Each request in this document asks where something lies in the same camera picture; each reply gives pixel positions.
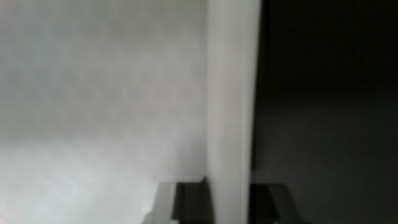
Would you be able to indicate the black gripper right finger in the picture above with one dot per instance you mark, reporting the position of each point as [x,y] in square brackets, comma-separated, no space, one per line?
[272,208]

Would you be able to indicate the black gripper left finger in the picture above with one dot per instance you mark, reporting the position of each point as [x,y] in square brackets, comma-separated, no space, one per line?
[183,203]

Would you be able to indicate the white desk top panel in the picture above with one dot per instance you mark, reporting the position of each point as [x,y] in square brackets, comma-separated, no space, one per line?
[126,83]

